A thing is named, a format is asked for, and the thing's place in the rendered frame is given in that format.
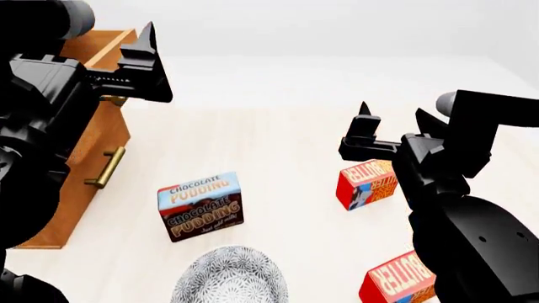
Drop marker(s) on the white patterned bowl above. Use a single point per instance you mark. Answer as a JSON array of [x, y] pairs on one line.
[[231, 277]]

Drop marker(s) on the chocolate pudding box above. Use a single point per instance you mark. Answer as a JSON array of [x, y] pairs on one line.
[[202, 205]]

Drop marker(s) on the open wooden drawer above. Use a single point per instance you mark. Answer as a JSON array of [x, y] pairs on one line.
[[99, 42]]

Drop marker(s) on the wooden cabinet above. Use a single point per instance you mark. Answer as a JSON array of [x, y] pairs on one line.
[[97, 132]]

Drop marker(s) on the red butter box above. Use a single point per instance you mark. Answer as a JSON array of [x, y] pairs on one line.
[[396, 281], [366, 186]]

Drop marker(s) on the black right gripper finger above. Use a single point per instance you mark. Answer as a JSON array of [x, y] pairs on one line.
[[364, 126], [431, 126]]

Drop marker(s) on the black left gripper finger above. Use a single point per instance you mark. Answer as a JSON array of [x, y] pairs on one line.
[[151, 72]]

